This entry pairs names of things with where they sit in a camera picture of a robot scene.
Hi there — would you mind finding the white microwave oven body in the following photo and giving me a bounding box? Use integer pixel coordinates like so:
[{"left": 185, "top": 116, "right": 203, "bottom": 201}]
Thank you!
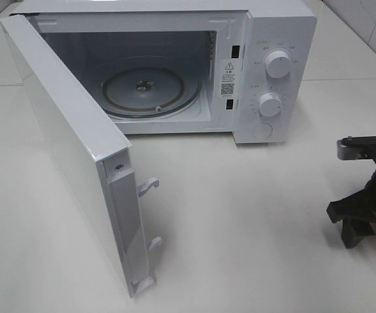
[{"left": 8, "top": 1, "right": 317, "bottom": 144}]

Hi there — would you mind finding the round white door button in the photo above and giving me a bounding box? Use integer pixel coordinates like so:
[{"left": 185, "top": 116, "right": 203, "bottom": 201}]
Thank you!
[{"left": 252, "top": 123, "right": 273, "bottom": 141}]

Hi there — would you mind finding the white microwave door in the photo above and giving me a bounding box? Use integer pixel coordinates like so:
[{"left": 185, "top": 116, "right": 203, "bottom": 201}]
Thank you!
[{"left": 1, "top": 15, "right": 162, "bottom": 297}]

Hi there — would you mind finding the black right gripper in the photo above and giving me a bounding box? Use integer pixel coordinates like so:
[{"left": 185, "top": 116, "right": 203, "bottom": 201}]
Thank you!
[{"left": 326, "top": 170, "right": 376, "bottom": 248}]

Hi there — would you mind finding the upper white microwave knob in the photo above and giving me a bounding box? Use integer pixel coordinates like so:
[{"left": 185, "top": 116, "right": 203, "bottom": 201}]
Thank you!
[{"left": 264, "top": 48, "right": 292, "bottom": 79}]

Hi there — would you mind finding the glass microwave turntable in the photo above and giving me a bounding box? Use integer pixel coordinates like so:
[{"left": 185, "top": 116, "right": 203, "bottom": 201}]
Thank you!
[{"left": 98, "top": 56, "right": 202, "bottom": 119}]

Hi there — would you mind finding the white microwave knob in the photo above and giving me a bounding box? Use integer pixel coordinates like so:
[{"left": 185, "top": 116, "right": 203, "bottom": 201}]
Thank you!
[
  {"left": 257, "top": 93, "right": 283, "bottom": 117},
  {"left": 264, "top": 48, "right": 292, "bottom": 79}
]

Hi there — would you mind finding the lower white microwave knob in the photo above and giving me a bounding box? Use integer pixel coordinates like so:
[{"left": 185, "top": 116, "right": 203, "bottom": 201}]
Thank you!
[{"left": 257, "top": 93, "right": 283, "bottom": 117}]

